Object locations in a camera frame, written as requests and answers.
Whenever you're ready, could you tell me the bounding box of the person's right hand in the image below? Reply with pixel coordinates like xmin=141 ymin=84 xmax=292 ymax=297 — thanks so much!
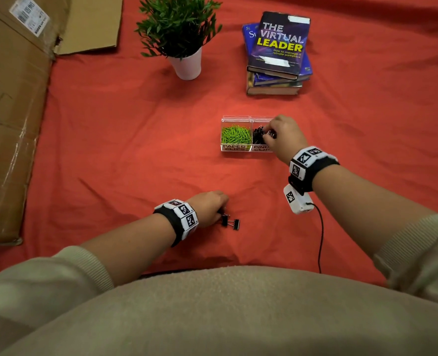
xmin=262 ymin=114 xmax=310 ymax=166

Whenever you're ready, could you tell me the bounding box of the person's left hand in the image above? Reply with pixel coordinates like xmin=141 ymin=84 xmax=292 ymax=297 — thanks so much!
xmin=186 ymin=190 xmax=230 ymax=228

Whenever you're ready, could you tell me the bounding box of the pile of black binder clips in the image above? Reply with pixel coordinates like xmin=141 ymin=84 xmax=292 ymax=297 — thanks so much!
xmin=252 ymin=126 xmax=277 ymax=145

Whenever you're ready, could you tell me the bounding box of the pile of green paper clips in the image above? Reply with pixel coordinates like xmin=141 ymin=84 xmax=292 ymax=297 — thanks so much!
xmin=221 ymin=125 xmax=253 ymax=145

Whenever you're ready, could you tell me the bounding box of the clear two-compartment plastic box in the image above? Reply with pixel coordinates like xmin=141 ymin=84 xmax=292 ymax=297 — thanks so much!
xmin=220 ymin=115 xmax=279 ymax=153

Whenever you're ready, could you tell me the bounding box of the person's right forearm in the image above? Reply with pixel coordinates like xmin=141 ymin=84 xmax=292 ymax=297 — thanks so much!
xmin=312 ymin=165 xmax=437 ymax=260

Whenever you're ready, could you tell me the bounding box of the person's left forearm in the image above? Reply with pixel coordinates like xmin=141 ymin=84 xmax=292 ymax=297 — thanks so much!
xmin=81 ymin=214 xmax=177 ymax=286

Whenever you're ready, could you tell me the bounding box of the brown cardboard box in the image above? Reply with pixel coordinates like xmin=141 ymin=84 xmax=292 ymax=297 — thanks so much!
xmin=0 ymin=0 xmax=124 ymax=246

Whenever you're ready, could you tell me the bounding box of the black wristband with marker tiles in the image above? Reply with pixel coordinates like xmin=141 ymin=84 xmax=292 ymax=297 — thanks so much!
xmin=288 ymin=145 xmax=341 ymax=193
xmin=153 ymin=199 xmax=200 ymax=248

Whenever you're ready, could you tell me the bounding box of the brown book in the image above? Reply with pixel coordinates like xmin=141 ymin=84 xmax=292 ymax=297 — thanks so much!
xmin=246 ymin=72 xmax=304 ymax=96

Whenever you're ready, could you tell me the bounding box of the red cloth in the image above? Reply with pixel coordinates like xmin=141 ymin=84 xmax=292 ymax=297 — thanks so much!
xmin=0 ymin=0 xmax=438 ymax=286

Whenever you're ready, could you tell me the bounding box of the dark purple book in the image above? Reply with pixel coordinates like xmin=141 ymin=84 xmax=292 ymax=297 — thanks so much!
xmin=247 ymin=11 xmax=312 ymax=81

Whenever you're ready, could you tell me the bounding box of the beige sweater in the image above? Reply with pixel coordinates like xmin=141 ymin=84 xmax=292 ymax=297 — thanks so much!
xmin=0 ymin=214 xmax=438 ymax=356

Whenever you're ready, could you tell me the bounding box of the blue book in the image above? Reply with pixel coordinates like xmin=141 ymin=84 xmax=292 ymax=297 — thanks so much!
xmin=241 ymin=22 xmax=314 ymax=87

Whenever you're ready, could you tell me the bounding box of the green plant in white pot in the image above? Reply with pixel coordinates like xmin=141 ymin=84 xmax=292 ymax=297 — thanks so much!
xmin=134 ymin=0 xmax=223 ymax=81

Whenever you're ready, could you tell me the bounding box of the white shipping label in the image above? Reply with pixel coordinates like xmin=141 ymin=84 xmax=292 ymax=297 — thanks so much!
xmin=9 ymin=0 xmax=51 ymax=38

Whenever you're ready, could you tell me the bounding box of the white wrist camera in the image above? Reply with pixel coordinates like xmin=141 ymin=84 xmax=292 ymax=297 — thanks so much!
xmin=283 ymin=183 xmax=315 ymax=215

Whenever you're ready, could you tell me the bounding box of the black cable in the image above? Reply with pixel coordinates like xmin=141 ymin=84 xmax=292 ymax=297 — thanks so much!
xmin=310 ymin=203 xmax=325 ymax=274

